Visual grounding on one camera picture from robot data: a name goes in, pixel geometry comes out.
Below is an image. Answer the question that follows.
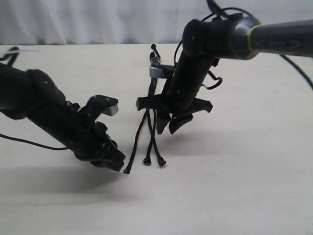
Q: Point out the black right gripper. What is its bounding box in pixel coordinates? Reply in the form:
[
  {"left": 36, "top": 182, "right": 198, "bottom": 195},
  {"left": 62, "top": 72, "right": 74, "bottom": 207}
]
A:
[{"left": 136, "top": 53, "right": 213, "bottom": 134}]

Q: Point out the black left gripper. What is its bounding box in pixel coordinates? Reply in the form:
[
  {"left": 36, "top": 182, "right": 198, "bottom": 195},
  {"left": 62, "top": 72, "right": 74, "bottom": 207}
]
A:
[{"left": 60, "top": 122, "right": 126, "bottom": 171}]

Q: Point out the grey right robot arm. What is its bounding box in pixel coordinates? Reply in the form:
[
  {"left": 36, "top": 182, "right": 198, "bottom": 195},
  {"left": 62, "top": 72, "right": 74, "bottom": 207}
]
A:
[{"left": 136, "top": 14, "right": 313, "bottom": 134}]

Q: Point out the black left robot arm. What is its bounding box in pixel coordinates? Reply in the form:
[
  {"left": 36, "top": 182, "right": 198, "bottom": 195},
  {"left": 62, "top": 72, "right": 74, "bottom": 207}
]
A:
[{"left": 0, "top": 64, "right": 126, "bottom": 172}]

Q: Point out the white backdrop curtain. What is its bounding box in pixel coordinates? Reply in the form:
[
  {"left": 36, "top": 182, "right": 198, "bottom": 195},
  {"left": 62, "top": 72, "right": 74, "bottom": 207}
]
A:
[{"left": 0, "top": 0, "right": 313, "bottom": 46}]

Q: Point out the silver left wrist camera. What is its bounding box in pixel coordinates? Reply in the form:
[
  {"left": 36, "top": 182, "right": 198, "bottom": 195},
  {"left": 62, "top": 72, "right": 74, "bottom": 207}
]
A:
[{"left": 79, "top": 95, "right": 118, "bottom": 120}]

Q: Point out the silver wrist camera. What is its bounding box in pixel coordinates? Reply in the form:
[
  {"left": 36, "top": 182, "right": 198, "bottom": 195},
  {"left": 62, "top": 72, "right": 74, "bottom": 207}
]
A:
[
  {"left": 79, "top": 95, "right": 118, "bottom": 120},
  {"left": 149, "top": 65, "right": 175, "bottom": 79}
]

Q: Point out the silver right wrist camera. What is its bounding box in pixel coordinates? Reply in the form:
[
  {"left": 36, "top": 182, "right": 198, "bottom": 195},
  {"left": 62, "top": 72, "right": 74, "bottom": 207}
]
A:
[{"left": 149, "top": 65, "right": 175, "bottom": 79}]

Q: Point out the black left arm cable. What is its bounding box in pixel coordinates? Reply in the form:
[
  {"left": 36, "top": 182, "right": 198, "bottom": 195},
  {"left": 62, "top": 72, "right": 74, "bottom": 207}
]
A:
[{"left": 0, "top": 133, "right": 71, "bottom": 150}]

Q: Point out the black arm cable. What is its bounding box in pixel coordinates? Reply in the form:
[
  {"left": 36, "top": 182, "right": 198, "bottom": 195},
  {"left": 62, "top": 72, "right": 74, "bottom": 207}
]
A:
[
  {"left": 0, "top": 133, "right": 71, "bottom": 150},
  {"left": 174, "top": 0, "right": 313, "bottom": 91}
]

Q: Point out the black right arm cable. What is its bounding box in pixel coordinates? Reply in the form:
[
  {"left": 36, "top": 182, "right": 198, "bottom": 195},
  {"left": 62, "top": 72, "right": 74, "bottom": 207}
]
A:
[{"left": 174, "top": 0, "right": 313, "bottom": 91}]

